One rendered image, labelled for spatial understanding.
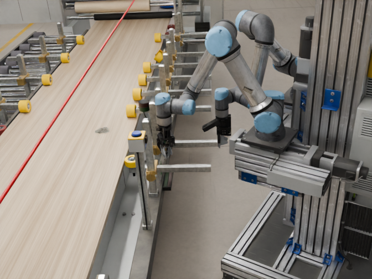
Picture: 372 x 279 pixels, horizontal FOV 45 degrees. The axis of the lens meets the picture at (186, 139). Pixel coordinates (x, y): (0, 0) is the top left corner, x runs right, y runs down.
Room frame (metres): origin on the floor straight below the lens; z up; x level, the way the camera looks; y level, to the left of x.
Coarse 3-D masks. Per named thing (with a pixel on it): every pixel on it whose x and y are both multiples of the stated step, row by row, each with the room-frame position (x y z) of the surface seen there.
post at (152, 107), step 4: (152, 104) 2.18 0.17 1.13; (152, 108) 2.18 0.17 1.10; (152, 112) 2.18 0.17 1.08; (152, 116) 2.18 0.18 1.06; (152, 120) 2.18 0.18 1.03; (156, 120) 2.18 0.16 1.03; (152, 124) 2.18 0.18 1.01; (156, 124) 2.18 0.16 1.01; (152, 128) 2.18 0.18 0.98; (152, 132) 2.18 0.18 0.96; (156, 132) 2.18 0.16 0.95; (152, 136) 2.18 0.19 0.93; (156, 136) 2.18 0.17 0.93; (156, 140) 2.18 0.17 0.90; (156, 144) 2.18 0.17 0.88; (156, 156) 2.18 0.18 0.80; (160, 156) 2.18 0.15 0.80
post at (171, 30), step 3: (171, 30) 3.42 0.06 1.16; (171, 33) 3.42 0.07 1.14; (171, 36) 3.42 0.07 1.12; (171, 39) 3.42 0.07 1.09; (171, 42) 3.42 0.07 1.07; (174, 45) 3.44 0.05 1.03; (174, 48) 3.43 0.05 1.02; (174, 51) 3.42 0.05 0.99; (174, 69) 3.42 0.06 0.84; (174, 72) 3.42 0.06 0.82; (174, 75) 3.42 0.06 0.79; (174, 81) 3.42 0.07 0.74
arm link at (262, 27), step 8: (256, 16) 2.23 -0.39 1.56; (264, 16) 2.22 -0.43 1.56; (256, 24) 2.19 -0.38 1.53; (264, 24) 2.18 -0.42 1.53; (272, 24) 2.20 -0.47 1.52; (256, 32) 2.18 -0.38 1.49; (264, 32) 2.16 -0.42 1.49; (272, 32) 2.17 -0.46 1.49; (256, 40) 2.17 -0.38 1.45; (264, 40) 2.15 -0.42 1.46; (272, 40) 2.16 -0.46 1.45; (256, 48) 2.17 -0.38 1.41; (264, 48) 2.15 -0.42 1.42; (256, 56) 2.16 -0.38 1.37; (264, 56) 2.14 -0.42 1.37; (256, 64) 2.14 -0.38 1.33; (264, 64) 2.14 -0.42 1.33; (256, 72) 2.14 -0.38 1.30; (264, 72) 2.15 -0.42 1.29; (240, 96) 2.18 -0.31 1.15; (248, 104) 2.11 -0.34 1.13
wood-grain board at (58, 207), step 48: (96, 48) 3.90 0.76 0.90; (144, 48) 3.82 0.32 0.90; (48, 96) 2.89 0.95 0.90; (96, 96) 2.84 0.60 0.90; (144, 96) 2.79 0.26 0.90; (0, 144) 2.24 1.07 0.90; (48, 144) 2.20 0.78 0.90; (96, 144) 2.17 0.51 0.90; (0, 192) 1.77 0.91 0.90; (48, 192) 1.74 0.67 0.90; (96, 192) 1.72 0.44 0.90; (0, 240) 1.42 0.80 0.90; (48, 240) 1.40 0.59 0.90; (96, 240) 1.39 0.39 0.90
